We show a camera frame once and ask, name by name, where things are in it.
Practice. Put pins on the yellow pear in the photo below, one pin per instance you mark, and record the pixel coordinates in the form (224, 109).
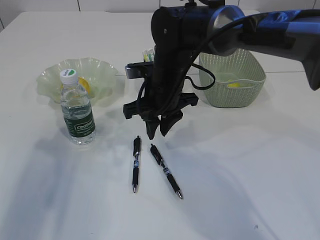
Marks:
(85, 85)

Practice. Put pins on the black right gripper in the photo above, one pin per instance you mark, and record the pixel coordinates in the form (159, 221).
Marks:
(149, 111)

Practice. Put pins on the pale green woven basket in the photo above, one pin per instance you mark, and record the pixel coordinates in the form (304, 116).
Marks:
(239, 79)

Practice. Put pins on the pale green wavy plate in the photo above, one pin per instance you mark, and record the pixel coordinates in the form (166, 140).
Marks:
(100, 75)

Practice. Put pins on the black blue right robot arm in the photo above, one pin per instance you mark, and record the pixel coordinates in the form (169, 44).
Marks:
(181, 33)

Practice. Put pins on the yellow utility knife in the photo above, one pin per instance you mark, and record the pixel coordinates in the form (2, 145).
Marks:
(146, 57)

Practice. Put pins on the black pen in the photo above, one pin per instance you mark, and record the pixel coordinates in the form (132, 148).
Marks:
(136, 163)
(167, 172)

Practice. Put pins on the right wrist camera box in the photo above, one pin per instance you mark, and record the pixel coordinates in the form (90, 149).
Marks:
(135, 70)

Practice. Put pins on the black square pen holder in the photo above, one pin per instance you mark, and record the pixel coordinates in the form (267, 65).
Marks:
(149, 67)

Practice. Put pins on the green utility knife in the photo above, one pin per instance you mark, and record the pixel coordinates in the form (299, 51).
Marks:
(151, 55)

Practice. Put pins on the clear water bottle green label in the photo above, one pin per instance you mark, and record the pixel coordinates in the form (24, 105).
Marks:
(76, 108)

